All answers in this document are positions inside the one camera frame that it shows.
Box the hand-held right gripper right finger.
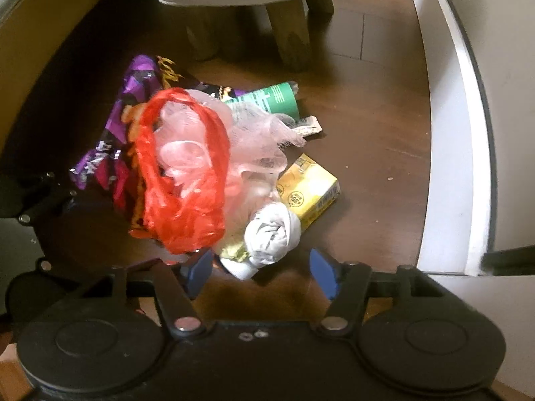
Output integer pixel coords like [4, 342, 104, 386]
[308, 247, 450, 337]

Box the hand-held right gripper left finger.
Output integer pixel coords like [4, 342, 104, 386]
[79, 247, 215, 337]

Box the white plastic bag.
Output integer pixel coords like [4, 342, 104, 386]
[217, 167, 289, 281]

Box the red plastic bag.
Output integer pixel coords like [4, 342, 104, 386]
[134, 88, 232, 255]

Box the white paper ball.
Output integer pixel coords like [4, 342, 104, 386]
[244, 200, 302, 266]

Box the yellow carton box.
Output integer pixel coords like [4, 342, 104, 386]
[276, 153, 341, 230]

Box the pink mesh bath sponge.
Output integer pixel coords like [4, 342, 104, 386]
[154, 90, 308, 184]

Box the small brown white wrapper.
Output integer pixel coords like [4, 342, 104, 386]
[293, 115, 322, 138]

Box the purple chip bag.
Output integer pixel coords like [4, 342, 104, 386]
[69, 53, 251, 239]

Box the green bottle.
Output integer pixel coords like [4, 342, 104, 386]
[223, 80, 302, 120]

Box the white beige wardrobe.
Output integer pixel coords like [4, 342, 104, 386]
[401, 0, 535, 278]

